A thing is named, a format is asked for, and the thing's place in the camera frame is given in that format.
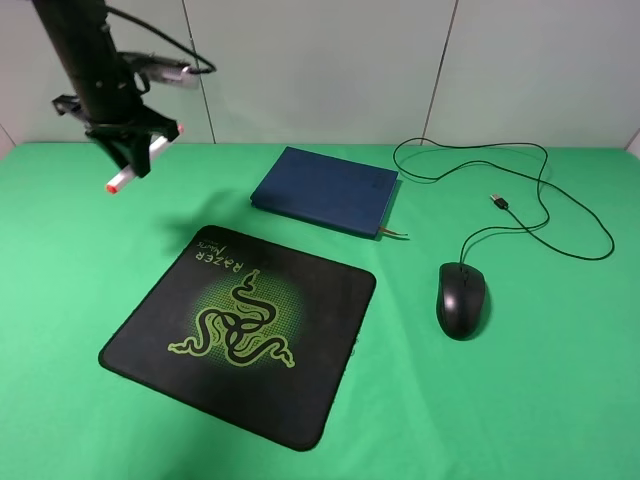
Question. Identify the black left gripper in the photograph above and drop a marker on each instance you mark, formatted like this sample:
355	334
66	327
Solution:
131	150

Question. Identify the white marker pen red caps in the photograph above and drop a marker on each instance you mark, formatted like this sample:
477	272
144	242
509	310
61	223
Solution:
157	147

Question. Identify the black computer mouse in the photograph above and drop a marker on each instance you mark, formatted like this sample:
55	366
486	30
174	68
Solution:
462	292

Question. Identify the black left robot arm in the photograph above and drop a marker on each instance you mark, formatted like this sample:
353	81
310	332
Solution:
108	101

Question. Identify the black green logo mouse pad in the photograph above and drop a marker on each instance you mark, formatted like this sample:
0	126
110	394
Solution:
254	333

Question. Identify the blue hardcover notebook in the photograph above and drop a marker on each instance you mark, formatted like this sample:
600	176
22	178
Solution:
334	193

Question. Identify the green table cloth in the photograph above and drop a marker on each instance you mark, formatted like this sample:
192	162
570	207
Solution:
547	388

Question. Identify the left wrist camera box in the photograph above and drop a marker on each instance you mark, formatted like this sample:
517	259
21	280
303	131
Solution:
148	68

